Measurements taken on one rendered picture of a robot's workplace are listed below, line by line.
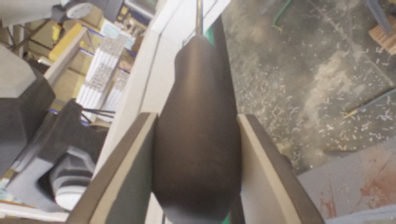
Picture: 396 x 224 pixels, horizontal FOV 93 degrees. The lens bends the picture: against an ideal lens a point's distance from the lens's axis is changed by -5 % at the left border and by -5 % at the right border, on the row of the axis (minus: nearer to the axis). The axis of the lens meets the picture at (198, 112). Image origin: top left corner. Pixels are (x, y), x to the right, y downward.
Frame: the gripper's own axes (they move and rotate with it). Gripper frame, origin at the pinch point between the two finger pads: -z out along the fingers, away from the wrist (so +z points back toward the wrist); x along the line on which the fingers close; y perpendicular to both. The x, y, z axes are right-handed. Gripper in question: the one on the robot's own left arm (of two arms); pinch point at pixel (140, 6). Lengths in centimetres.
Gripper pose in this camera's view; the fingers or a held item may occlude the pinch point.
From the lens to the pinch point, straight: 46.3
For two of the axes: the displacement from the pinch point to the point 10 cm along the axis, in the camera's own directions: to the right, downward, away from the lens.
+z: -8.0, -4.0, -4.4
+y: 0.1, -7.6, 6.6
